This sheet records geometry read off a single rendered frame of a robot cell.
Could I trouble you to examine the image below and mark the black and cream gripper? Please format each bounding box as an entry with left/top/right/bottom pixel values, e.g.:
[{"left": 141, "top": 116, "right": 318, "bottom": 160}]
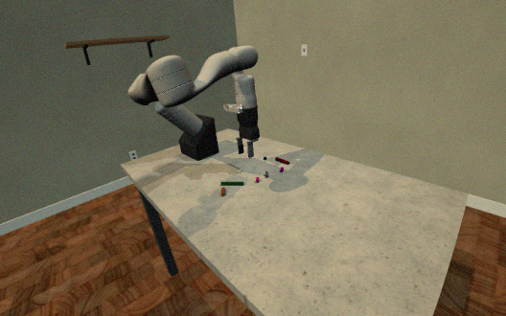
[{"left": 223, "top": 93, "right": 260, "bottom": 158}]

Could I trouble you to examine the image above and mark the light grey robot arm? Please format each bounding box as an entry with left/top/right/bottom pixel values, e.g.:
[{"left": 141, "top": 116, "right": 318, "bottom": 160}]
[{"left": 128, "top": 46, "right": 258, "bottom": 136}]

